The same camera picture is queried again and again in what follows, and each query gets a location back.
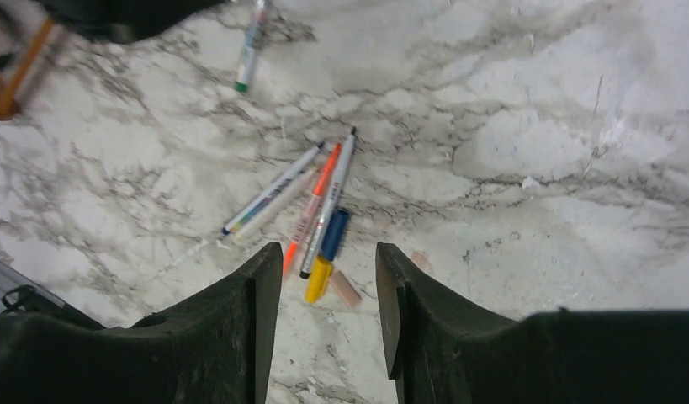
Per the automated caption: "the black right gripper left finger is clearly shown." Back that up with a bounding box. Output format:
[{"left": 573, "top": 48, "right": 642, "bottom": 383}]
[{"left": 0, "top": 242, "right": 283, "bottom": 403}]

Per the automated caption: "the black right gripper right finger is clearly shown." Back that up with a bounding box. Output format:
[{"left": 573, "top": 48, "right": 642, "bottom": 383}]
[{"left": 375, "top": 242, "right": 689, "bottom": 403}]

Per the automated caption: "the beige pen cap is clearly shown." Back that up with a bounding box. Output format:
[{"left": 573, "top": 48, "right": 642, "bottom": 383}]
[{"left": 329, "top": 270, "right": 361, "bottom": 308}]

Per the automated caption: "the blue pen cap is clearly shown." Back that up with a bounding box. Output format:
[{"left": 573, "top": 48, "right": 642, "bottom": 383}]
[{"left": 321, "top": 209, "right": 350, "bottom": 262}]

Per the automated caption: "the thin white black pen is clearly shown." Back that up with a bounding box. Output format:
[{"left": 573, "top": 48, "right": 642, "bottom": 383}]
[{"left": 299, "top": 126, "right": 358, "bottom": 279}]

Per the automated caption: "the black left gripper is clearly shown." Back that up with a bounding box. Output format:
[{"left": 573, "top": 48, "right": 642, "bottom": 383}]
[{"left": 40, "top": 0, "right": 221, "bottom": 44}]

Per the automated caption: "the white whiteboard marker pen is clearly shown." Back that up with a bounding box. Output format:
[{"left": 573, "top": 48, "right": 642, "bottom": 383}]
[{"left": 235, "top": 0, "right": 270, "bottom": 93}]

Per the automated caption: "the wooden shelf rack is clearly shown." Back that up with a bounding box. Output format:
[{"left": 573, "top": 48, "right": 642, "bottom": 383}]
[{"left": 0, "top": 17, "right": 55, "bottom": 121}]

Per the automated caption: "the white blue tip marker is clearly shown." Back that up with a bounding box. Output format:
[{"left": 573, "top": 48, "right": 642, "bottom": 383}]
[{"left": 221, "top": 141, "right": 326, "bottom": 236}]

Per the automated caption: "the orange pen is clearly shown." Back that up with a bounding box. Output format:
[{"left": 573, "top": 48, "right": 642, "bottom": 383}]
[{"left": 283, "top": 143, "right": 342, "bottom": 275}]

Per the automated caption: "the clear white pen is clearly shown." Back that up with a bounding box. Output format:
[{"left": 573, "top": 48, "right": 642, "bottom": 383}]
[{"left": 233, "top": 166, "right": 319, "bottom": 243}]

